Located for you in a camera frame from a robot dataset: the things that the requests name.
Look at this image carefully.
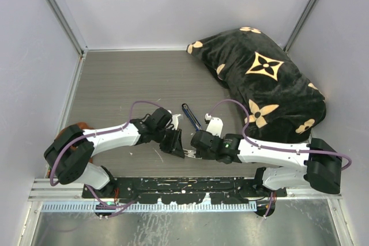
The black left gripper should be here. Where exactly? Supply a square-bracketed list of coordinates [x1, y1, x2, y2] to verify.
[153, 127, 184, 158]

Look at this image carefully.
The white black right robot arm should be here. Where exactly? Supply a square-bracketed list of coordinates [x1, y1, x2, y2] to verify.
[191, 130, 342, 196]

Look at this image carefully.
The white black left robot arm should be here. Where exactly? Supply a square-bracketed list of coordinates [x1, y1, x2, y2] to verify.
[44, 108, 185, 198]

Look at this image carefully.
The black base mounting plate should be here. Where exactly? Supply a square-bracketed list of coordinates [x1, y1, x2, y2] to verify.
[82, 176, 287, 204]

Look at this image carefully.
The black floral plush blanket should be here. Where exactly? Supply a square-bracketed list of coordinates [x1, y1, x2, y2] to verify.
[186, 27, 326, 143]

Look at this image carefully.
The brown cloth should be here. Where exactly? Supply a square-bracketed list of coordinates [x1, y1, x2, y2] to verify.
[53, 122, 93, 166]

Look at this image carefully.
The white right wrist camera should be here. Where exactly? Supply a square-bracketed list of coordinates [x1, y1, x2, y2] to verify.
[204, 113, 223, 137]

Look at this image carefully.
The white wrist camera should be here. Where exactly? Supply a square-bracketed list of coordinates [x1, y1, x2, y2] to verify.
[169, 113, 183, 130]
[204, 113, 223, 137]

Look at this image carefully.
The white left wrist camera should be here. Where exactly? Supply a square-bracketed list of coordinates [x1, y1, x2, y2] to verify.
[169, 113, 183, 130]

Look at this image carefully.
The white slotted cable duct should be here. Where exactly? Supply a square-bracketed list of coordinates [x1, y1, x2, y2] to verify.
[40, 200, 257, 213]

